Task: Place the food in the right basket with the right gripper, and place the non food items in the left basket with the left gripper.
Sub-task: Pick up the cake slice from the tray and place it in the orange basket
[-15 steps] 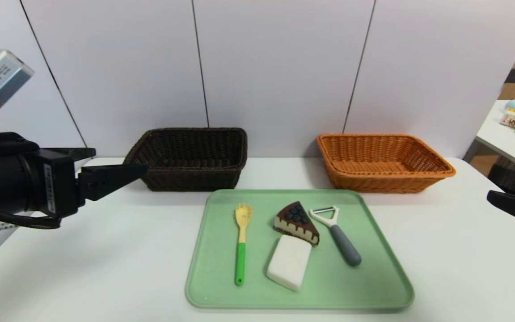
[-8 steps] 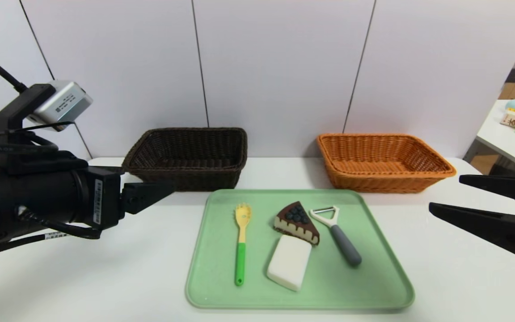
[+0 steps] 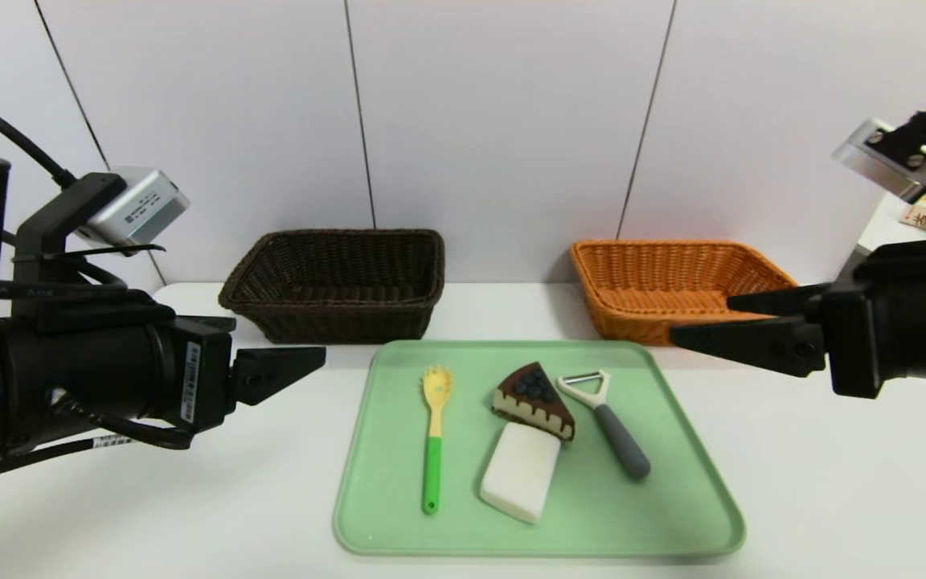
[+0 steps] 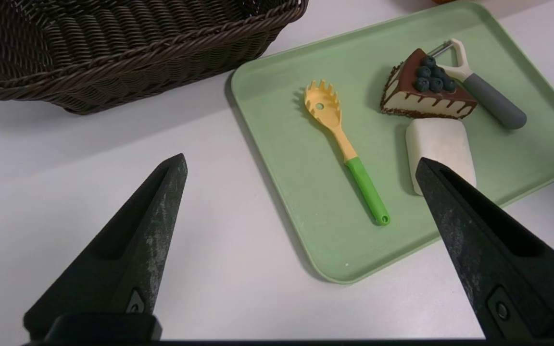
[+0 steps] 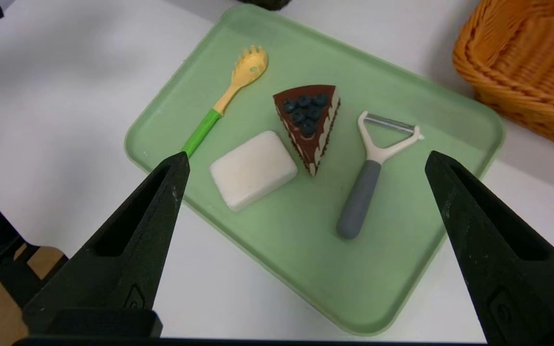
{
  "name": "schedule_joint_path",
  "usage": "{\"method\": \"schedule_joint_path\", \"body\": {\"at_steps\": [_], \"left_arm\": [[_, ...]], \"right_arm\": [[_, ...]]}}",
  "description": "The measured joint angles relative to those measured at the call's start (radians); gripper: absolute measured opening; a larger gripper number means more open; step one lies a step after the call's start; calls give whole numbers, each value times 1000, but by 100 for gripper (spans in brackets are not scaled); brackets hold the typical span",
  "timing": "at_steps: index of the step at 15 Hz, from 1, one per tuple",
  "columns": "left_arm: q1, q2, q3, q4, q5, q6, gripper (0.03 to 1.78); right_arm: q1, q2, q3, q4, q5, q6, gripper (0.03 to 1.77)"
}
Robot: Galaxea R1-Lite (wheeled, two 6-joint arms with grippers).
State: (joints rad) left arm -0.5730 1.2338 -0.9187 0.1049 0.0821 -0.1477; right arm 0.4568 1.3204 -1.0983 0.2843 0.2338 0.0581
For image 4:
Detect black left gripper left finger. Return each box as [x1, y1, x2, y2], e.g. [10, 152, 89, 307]
[23, 153, 189, 342]

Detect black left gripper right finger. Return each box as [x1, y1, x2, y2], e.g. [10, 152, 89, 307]
[415, 158, 554, 341]

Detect yellow green pasta spoon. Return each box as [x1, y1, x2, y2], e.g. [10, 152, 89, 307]
[304, 80, 391, 226]

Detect white peeler grey handle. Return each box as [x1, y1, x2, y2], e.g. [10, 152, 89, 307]
[426, 38, 528, 130]

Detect chocolate blueberry cake slice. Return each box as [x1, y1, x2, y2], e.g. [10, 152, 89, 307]
[380, 48, 478, 120]

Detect dark brown wicker basket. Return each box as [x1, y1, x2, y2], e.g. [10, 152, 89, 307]
[0, 0, 309, 116]

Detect white rectangular block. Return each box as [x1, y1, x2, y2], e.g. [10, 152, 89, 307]
[405, 118, 477, 196]

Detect light green plastic tray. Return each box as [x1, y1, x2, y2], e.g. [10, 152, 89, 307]
[230, 0, 554, 284]

